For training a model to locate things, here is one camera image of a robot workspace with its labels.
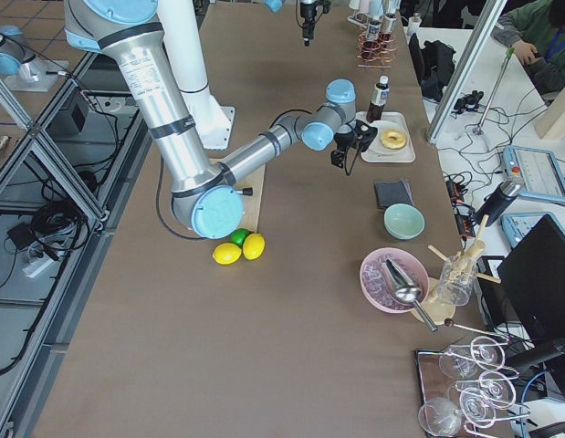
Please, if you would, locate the dark bottle in rack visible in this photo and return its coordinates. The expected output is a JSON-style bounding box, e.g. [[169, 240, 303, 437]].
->
[[364, 18, 381, 44]]

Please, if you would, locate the wine glass lower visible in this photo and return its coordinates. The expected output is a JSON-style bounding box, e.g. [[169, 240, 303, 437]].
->
[[459, 387, 497, 428]]

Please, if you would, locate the grey folded cloth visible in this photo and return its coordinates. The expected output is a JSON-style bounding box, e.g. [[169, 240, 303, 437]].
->
[[374, 179, 414, 209]]

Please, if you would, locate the yellow lemon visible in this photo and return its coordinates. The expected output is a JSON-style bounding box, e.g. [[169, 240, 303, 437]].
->
[[212, 242, 242, 266], [242, 233, 266, 260]]

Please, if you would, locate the aluminium frame post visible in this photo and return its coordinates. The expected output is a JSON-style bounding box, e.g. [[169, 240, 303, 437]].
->
[[426, 0, 507, 146]]

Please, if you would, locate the white power strip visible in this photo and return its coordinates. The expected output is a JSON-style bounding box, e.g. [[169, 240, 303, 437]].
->
[[22, 250, 59, 278]]

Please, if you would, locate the pink ice bowl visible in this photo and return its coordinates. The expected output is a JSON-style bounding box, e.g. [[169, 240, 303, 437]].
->
[[360, 247, 429, 314]]

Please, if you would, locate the metal ice scoop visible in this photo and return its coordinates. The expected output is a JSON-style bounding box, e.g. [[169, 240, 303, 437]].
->
[[384, 259, 438, 332]]

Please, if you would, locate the green lime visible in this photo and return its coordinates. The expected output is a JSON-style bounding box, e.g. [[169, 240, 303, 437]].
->
[[230, 228, 252, 247]]

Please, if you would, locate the glazed ring donut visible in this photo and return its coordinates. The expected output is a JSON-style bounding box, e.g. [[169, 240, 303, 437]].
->
[[381, 129, 407, 151]]

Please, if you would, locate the wine glass lying bottom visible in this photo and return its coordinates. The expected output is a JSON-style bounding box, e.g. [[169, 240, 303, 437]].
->
[[418, 397, 463, 437]]

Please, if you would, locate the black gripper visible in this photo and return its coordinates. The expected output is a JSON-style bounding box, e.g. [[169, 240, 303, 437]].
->
[[334, 120, 378, 153], [297, 2, 318, 47]]

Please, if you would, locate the seated person green jacket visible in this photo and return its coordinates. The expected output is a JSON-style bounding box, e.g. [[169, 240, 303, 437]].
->
[[492, 0, 565, 94]]

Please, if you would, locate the blue teach pendant upper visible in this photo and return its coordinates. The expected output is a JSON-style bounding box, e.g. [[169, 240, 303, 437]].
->
[[502, 145, 565, 203]]

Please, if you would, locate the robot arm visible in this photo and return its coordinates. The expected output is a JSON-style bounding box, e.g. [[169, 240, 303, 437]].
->
[[64, 1, 356, 239], [263, 0, 319, 47]]

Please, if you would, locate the wine glass top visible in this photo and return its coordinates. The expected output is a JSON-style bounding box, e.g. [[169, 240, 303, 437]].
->
[[439, 336, 505, 380]]

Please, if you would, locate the copper wire bottle rack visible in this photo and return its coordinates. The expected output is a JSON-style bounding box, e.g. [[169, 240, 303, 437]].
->
[[356, 33, 398, 69]]

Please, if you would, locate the wine glass middle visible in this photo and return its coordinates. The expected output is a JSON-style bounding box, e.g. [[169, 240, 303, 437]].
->
[[447, 371, 517, 410]]

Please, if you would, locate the blue teach pendant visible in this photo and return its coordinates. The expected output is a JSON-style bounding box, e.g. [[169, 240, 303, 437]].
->
[[500, 212, 556, 248], [502, 145, 565, 203]]

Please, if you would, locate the dark tea bottle on tray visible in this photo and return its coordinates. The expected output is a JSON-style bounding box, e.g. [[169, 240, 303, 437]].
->
[[366, 75, 390, 123]]

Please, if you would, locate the dark glass tray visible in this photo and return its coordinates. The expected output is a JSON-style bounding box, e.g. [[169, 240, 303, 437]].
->
[[415, 349, 515, 437]]

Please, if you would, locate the upper yellow lemon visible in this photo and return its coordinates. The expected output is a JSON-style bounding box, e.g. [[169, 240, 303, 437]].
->
[[242, 233, 266, 260]]

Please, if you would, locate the blue teach pendant lower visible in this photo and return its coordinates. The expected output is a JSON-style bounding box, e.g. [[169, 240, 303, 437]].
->
[[500, 212, 556, 248]]

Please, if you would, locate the lower yellow lemon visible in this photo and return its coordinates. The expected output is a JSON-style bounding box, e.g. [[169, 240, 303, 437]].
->
[[212, 242, 242, 266]]

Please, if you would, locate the black backpack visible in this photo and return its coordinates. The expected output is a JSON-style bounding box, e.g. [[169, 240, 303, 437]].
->
[[408, 34, 455, 102]]

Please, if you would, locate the green ceramic bowl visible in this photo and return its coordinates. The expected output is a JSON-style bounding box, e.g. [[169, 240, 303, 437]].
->
[[383, 203, 425, 240]]

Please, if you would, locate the cream rabbit tray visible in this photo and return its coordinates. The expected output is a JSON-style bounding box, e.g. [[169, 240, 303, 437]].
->
[[361, 111, 415, 163]]

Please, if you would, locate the black monitor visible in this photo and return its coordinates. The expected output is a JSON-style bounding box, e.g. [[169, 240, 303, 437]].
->
[[497, 214, 565, 399]]

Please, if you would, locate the clear glass pitcher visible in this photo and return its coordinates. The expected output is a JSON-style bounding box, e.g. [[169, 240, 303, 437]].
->
[[435, 255, 476, 307]]

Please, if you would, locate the black thermos bottle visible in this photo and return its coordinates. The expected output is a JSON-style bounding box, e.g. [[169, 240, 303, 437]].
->
[[475, 177, 525, 227]]

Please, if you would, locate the wooden stand frame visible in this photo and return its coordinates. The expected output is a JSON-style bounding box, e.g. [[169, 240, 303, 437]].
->
[[428, 215, 501, 284]]

